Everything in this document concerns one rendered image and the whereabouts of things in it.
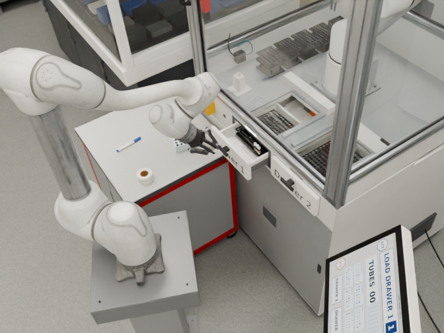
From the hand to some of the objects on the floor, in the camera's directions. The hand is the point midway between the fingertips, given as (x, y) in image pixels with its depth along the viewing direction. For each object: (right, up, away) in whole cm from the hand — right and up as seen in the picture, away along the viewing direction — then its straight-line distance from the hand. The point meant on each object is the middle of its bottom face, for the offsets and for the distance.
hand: (216, 150), depth 211 cm
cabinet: (+63, -36, +87) cm, 114 cm away
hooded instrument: (-45, +62, +188) cm, 203 cm away
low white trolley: (-27, -44, +88) cm, 102 cm away
